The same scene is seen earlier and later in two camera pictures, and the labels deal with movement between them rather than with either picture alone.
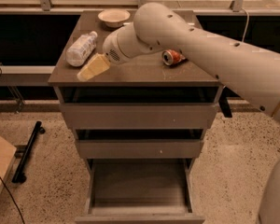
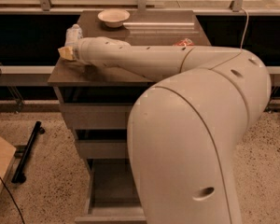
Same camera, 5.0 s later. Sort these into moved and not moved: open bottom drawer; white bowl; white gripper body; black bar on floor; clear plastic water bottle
Moved: white gripper body; clear plastic water bottle
Not moved: black bar on floor; white bowl; open bottom drawer
